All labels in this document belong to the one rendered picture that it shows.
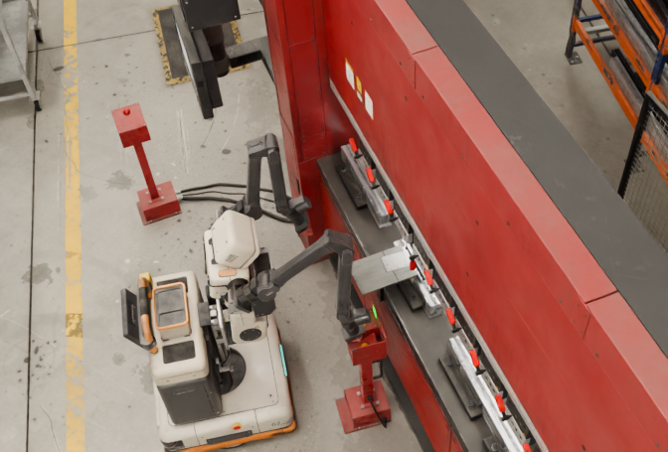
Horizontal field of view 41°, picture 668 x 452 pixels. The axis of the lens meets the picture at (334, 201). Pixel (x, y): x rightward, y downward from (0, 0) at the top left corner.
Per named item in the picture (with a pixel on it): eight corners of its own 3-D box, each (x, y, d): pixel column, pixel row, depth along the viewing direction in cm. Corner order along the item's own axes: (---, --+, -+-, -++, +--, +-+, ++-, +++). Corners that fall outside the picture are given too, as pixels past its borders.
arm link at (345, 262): (338, 233, 358) (340, 252, 349) (352, 233, 358) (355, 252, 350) (334, 306, 386) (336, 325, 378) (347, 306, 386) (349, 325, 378)
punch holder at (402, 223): (393, 221, 392) (393, 197, 379) (411, 215, 394) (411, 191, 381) (408, 246, 383) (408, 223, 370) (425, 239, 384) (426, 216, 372)
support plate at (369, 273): (346, 265, 401) (346, 263, 400) (400, 245, 406) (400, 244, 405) (362, 295, 390) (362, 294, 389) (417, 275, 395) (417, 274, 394)
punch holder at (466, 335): (454, 329, 355) (456, 306, 343) (473, 322, 357) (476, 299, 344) (471, 360, 346) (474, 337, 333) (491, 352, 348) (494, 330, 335)
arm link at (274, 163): (261, 133, 369) (265, 152, 362) (275, 131, 370) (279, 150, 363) (273, 200, 402) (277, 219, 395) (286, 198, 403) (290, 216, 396)
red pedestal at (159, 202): (135, 203, 563) (101, 108, 499) (174, 191, 568) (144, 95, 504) (143, 226, 551) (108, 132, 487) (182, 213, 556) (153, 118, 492)
